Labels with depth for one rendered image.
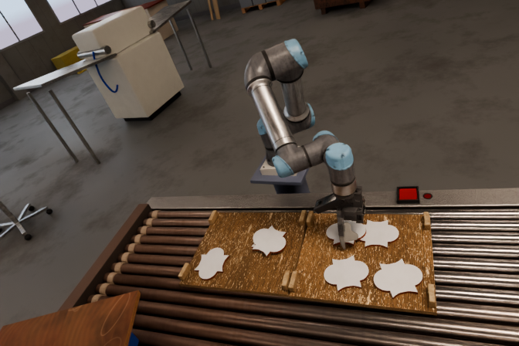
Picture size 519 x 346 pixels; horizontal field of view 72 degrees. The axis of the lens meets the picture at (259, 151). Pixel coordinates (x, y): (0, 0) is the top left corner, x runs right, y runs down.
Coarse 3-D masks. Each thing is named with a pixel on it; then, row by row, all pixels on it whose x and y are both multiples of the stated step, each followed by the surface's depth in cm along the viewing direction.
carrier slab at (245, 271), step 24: (240, 216) 146; (264, 216) 142; (288, 216) 138; (216, 240) 139; (240, 240) 135; (288, 240) 128; (192, 264) 132; (240, 264) 125; (264, 264) 122; (288, 264) 119; (216, 288) 121; (240, 288) 117; (264, 288) 114
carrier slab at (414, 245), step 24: (336, 216) 130; (384, 216) 124; (408, 216) 121; (312, 240) 125; (408, 240) 113; (312, 264) 116; (432, 264) 104; (312, 288) 109; (336, 288) 107; (432, 312) 93
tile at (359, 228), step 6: (354, 222) 123; (330, 228) 125; (336, 228) 124; (354, 228) 121; (360, 228) 120; (330, 234) 123; (336, 234) 122; (360, 234) 118; (336, 240) 120; (354, 240) 118
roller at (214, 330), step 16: (144, 320) 120; (160, 320) 118; (176, 320) 117; (192, 336) 112; (208, 336) 110; (224, 336) 107; (240, 336) 105; (256, 336) 104; (272, 336) 102; (288, 336) 102
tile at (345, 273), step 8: (352, 256) 113; (336, 264) 113; (344, 264) 112; (352, 264) 111; (360, 264) 110; (328, 272) 111; (336, 272) 110; (344, 272) 109; (352, 272) 109; (360, 272) 108; (368, 272) 107; (328, 280) 109; (336, 280) 108; (344, 280) 107; (352, 280) 106; (360, 280) 106; (344, 288) 106; (360, 288) 104
